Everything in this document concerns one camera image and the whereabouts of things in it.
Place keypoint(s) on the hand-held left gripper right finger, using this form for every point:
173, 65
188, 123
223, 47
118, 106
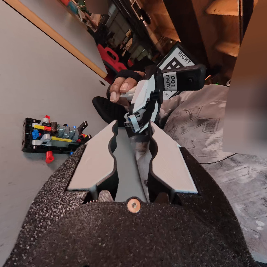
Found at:
173, 164

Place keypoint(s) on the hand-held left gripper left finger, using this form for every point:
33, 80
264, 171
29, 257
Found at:
91, 162

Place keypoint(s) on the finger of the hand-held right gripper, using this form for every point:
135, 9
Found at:
142, 93
156, 112

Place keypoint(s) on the grey lego beam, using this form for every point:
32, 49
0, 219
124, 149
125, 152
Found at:
133, 123

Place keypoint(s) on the multicoloured lego assembly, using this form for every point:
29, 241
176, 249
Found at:
62, 133

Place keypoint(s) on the person's right hand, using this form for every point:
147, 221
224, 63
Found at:
118, 87

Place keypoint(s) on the black chair armrest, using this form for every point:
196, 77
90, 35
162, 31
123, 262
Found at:
104, 110

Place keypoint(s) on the red chair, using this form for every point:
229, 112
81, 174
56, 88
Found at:
110, 56

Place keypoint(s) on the person's grey patterned hoodie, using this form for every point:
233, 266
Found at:
208, 125

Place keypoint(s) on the grey table with wooden edge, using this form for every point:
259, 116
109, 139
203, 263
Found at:
68, 27

